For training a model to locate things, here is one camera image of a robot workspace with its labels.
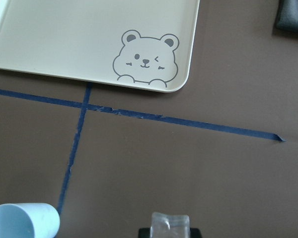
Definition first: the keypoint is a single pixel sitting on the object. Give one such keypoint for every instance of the grey folded cloth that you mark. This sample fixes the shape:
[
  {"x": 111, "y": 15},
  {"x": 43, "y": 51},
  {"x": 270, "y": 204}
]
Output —
[{"x": 287, "y": 16}]

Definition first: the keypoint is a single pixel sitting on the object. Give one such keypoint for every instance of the light blue cup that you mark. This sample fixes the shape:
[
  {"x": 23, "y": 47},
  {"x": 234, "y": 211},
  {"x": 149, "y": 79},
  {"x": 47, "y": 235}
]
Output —
[{"x": 28, "y": 220}]

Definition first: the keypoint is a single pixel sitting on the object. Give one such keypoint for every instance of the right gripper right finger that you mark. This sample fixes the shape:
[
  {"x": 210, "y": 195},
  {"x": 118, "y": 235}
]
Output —
[{"x": 195, "y": 233}]

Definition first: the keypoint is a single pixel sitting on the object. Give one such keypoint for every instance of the cream bear tray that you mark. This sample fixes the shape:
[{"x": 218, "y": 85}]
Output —
[{"x": 144, "y": 44}]

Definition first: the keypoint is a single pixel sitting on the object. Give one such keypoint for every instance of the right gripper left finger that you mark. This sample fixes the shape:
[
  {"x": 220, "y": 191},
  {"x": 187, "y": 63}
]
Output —
[{"x": 144, "y": 233}]

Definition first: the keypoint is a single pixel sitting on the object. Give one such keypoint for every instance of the clear ice cube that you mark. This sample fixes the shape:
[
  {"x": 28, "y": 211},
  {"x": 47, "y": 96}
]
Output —
[{"x": 169, "y": 226}]

